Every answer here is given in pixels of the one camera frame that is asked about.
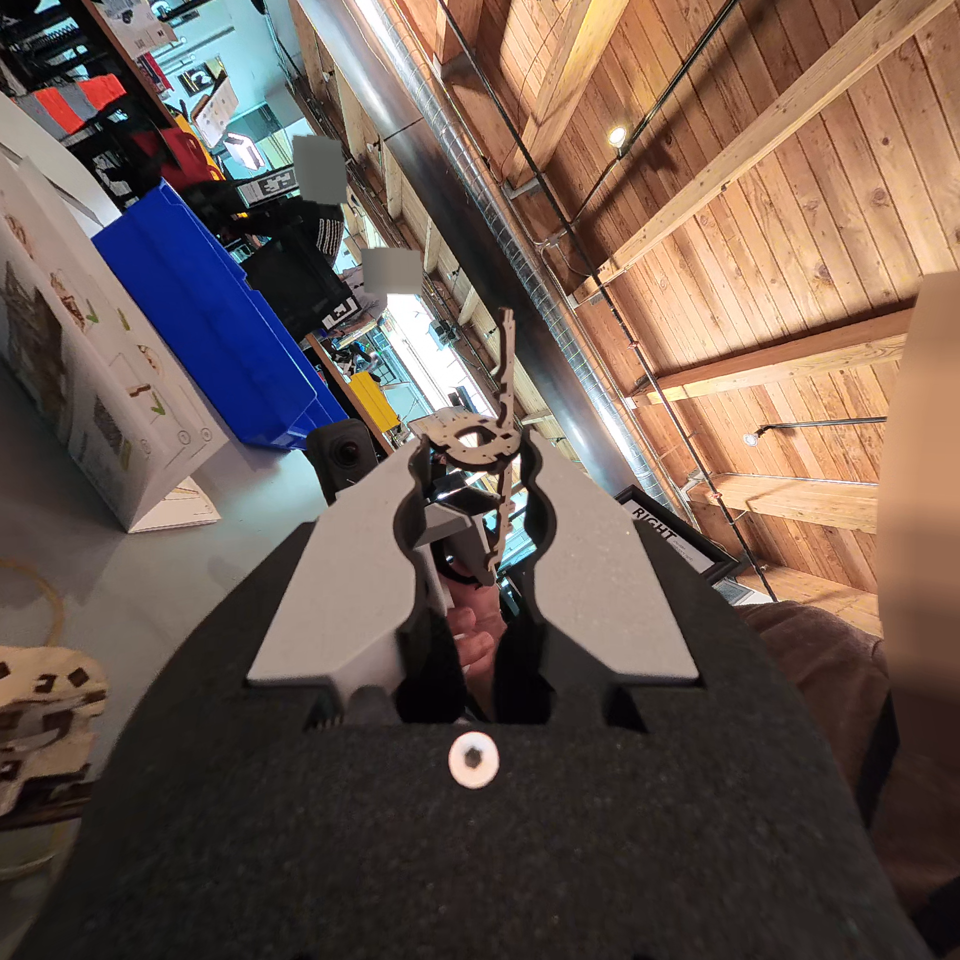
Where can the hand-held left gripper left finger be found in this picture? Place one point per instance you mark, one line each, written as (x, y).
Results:
(345, 600)

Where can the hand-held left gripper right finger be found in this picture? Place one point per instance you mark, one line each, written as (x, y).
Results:
(607, 600)

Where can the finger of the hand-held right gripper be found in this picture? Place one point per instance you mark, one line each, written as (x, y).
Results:
(476, 544)
(442, 525)

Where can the long notched wooden strip part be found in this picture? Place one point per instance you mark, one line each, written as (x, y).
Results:
(508, 352)

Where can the person's right forearm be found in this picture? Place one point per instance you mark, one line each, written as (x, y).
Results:
(817, 660)

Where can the assembled wooden model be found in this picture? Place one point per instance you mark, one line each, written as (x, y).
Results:
(45, 697)

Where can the pale wooden parts sheet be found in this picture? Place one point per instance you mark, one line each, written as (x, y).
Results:
(217, 112)

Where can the person's right hand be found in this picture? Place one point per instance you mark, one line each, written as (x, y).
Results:
(480, 637)

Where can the yellow plastic bin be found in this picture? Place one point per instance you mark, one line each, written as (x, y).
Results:
(371, 397)

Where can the yellow rubber band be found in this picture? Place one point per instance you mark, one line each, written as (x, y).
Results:
(60, 619)

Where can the black box with tag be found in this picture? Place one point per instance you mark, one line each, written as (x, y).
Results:
(292, 281)

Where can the blue plastic bin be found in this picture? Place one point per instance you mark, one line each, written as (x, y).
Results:
(210, 315)

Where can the black ceiling conduit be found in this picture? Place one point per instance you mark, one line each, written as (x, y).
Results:
(570, 225)

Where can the white printed cardboard box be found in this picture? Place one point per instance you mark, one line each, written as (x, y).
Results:
(97, 360)

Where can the red and black bag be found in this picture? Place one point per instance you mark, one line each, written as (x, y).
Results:
(176, 154)

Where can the orange cloth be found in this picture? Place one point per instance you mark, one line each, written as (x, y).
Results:
(60, 105)

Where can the white paper sheet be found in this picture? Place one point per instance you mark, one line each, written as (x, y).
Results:
(135, 22)

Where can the black storage shelf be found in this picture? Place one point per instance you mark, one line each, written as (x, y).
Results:
(45, 45)

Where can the black round-lens camera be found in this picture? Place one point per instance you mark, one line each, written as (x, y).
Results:
(341, 450)

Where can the large silver spiral duct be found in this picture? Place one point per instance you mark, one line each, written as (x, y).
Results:
(442, 157)

